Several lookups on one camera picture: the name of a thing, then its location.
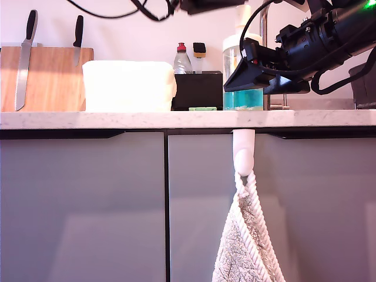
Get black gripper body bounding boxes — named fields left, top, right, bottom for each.
left=242, top=13, right=335, bottom=80

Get clear soap dispenser white pump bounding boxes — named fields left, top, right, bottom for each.
left=222, top=5, right=264, bottom=111

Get small steel faucet lever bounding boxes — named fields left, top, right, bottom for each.
left=270, top=93, right=291, bottom=111

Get tall steel kitchen faucet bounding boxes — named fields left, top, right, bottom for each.
left=258, top=0, right=273, bottom=111

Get black sink caddy box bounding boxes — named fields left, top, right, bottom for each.
left=171, top=70, right=224, bottom=111

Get dish brush with black head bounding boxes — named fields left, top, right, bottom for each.
left=192, top=42, right=206, bottom=74

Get clear bottle with red cap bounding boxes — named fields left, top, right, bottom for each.
left=173, top=42, right=193, bottom=75

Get black dish rack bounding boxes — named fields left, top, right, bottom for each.
left=348, top=63, right=376, bottom=110

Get white door hook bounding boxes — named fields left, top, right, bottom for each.
left=231, top=129, right=255, bottom=176

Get white cloth storage box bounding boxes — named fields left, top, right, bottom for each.
left=82, top=60, right=177, bottom=112

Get grey cabinet door with hook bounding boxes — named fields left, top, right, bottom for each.
left=167, top=134, right=376, bottom=282

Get wooden magnetic knife board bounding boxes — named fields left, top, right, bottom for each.
left=0, top=46, right=95, bottom=112

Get wide grey cabinet door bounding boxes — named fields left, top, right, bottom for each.
left=0, top=132, right=166, bottom=282

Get long serrated bread knife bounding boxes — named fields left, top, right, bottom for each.
left=15, top=9, right=39, bottom=112

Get thick black looping cable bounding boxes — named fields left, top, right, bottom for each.
left=310, top=48, right=376, bottom=95

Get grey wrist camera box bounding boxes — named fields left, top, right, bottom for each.
left=283, top=0, right=327, bottom=15

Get black arching gripper cable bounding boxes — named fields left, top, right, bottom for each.
left=239, top=0, right=283, bottom=56

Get thin black cable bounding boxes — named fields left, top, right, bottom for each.
left=67, top=0, right=147, bottom=19
left=130, top=0, right=180, bottom=22

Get grey towel with rope loop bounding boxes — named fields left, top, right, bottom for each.
left=211, top=170, right=286, bottom=282

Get small black-handled knife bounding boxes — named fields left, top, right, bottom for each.
left=72, top=15, right=85, bottom=67

